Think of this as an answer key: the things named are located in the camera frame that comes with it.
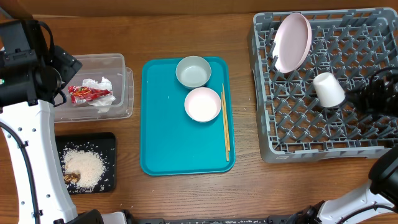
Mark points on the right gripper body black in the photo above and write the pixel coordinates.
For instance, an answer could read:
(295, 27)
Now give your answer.
(379, 100)

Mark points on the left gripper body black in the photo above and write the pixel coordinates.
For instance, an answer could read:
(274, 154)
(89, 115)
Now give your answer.
(66, 66)

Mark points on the red snack wrapper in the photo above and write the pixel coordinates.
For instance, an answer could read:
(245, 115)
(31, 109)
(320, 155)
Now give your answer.
(83, 94)

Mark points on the white cup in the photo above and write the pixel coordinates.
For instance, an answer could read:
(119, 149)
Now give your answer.
(328, 90)

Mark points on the white tissue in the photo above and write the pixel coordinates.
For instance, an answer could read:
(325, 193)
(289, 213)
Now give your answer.
(104, 98)

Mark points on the large pink plate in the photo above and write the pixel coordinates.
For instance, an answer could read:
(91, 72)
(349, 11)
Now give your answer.
(292, 42)

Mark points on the white-green bowl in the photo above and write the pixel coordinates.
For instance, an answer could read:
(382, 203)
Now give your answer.
(193, 72)

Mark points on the small pink saucer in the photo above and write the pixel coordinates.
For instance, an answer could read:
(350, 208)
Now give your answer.
(202, 104)

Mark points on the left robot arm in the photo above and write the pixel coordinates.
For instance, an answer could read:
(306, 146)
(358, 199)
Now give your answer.
(42, 193)

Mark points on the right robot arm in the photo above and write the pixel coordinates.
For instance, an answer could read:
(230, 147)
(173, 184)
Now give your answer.
(379, 194)

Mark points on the black waste tray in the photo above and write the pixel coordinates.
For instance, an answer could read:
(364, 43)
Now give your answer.
(90, 140)

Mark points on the grey dishwasher rack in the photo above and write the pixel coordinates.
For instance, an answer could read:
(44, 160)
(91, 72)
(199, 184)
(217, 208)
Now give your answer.
(354, 45)

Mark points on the clear plastic bin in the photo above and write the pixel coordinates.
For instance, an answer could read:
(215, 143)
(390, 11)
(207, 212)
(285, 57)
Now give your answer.
(100, 67)

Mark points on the pile of white rice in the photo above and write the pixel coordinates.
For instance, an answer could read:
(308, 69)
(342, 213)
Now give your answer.
(84, 168)

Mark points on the brown food scrap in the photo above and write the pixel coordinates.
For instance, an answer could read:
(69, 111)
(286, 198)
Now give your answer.
(71, 178)

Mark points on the teal plastic tray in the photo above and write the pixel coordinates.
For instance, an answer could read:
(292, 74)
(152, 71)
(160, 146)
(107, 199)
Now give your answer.
(171, 142)

